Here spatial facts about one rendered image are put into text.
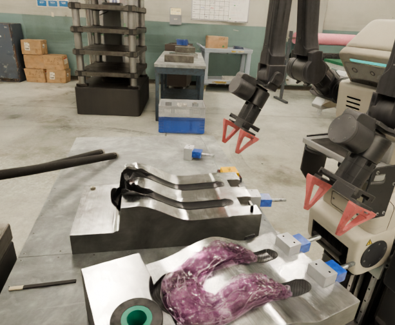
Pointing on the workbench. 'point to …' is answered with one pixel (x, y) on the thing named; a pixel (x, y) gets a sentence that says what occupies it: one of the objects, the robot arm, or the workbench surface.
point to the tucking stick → (42, 284)
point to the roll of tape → (137, 313)
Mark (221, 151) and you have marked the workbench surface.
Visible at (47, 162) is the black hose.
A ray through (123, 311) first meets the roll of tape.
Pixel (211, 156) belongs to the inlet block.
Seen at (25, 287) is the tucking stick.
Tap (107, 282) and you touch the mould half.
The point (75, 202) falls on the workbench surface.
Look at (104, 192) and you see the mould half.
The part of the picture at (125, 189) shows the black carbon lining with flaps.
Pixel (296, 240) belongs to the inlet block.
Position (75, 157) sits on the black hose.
